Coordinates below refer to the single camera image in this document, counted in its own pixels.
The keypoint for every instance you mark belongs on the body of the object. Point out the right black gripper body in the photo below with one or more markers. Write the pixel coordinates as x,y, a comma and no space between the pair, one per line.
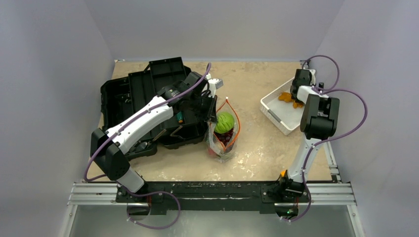
297,93

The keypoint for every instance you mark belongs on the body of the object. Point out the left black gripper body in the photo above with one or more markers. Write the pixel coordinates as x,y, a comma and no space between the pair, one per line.
203,104

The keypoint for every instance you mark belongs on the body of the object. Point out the green cabbage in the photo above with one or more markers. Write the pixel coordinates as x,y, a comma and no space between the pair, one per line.
225,122

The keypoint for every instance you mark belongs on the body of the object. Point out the dark red grapes bunch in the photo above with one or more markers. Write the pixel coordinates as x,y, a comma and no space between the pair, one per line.
225,138

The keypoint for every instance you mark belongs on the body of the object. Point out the clear zip bag orange zipper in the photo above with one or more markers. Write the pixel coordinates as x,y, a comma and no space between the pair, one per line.
225,152

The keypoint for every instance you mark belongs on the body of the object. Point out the pink peach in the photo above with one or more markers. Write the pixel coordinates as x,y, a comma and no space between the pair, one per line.
213,152

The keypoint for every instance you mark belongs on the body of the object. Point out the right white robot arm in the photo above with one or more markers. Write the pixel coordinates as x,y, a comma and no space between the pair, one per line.
318,123

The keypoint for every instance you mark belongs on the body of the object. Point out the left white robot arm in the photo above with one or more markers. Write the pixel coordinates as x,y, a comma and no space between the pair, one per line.
109,147

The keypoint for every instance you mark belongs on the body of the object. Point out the orange carrot pieces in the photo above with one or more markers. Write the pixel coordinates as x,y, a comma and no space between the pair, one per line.
287,98

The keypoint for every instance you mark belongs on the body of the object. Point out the white plastic basket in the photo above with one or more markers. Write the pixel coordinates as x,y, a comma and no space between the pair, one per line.
283,115

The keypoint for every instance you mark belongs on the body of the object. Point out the black toolbox tray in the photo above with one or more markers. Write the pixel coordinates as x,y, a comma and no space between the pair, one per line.
145,84

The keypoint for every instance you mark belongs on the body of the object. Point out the black plastic toolbox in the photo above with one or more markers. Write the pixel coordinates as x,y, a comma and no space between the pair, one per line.
117,107

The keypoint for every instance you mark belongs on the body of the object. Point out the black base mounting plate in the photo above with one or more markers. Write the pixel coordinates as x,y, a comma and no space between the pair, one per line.
282,210

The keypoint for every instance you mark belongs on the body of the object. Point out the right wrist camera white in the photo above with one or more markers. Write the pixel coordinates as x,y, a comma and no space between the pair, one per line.
313,76

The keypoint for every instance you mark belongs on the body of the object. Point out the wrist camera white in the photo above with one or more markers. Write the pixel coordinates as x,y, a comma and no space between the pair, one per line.
313,76
211,85

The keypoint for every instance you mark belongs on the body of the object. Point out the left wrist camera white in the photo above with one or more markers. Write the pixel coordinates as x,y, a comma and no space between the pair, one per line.
211,85

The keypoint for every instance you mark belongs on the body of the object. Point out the green handle screwdriver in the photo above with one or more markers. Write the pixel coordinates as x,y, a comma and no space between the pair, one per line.
180,117

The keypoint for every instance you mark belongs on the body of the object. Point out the aluminium frame rail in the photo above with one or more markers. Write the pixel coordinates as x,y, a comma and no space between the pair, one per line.
103,193

